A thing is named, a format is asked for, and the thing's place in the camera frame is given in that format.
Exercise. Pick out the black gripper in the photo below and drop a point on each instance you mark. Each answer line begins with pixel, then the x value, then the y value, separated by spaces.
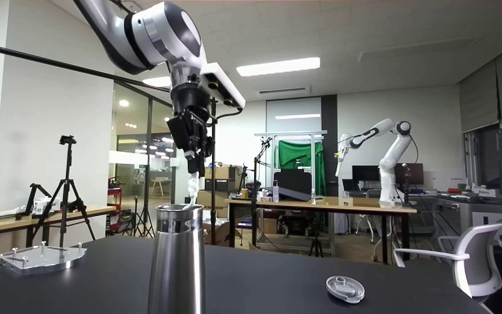
pixel 188 116

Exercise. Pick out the white long object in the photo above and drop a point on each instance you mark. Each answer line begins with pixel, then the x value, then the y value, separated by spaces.
pixel 194 189

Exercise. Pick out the silver metal cylindrical jar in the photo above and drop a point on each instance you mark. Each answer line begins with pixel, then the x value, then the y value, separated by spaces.
pixel 176 262

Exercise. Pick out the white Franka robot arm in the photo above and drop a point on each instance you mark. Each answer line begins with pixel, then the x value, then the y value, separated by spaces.
pixel 152 35

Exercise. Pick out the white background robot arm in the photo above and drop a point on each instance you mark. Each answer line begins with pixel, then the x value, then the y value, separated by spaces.
pixel 387 168

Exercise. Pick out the cardboard boxes stack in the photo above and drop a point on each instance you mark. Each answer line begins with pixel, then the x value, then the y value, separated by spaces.
pixel 227 184

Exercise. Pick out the black vertical stand pole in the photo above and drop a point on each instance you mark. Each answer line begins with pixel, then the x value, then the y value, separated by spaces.
pixel 213 198

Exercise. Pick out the small clear bottle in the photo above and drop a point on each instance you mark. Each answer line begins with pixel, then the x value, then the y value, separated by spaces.
pixel 276 192

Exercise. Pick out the short ceiling light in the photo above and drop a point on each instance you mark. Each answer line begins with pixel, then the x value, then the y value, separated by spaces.
pixel 157 83

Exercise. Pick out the green screen cloth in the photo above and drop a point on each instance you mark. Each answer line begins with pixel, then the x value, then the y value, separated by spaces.
pixel 297 156

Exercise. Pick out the long ceiling light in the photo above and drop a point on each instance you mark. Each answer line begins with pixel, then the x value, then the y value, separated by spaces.
pixel 279 67

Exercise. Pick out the wooden table with black legs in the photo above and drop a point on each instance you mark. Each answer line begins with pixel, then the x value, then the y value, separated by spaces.
pixel 321 205

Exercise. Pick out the small black stand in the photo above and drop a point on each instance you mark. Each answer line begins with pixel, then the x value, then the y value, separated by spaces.
pixel 33 201

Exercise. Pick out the black boom pole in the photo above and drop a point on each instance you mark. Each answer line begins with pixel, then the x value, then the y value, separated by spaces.
pixel 42 60

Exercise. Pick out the clear acrylic plate with bolts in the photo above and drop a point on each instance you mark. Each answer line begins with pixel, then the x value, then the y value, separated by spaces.
pixel 42 259

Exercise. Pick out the small clear glass dish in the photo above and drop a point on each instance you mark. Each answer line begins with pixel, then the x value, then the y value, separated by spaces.
pixel 345 290

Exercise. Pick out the long wooden bench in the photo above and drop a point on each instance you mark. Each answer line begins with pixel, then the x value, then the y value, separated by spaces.
pixel 7 224

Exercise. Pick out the white office chair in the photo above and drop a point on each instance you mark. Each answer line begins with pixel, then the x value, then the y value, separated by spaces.
pixel 480 262

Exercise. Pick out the black stand with camera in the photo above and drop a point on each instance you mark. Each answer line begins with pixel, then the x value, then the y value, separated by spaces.
pixel 255 192

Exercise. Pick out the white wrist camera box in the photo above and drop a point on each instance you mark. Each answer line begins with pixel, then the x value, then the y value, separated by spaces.
pixel 223 86

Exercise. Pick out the tall black camera tripod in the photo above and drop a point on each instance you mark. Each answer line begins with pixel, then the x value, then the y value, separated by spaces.
pixel 65 192

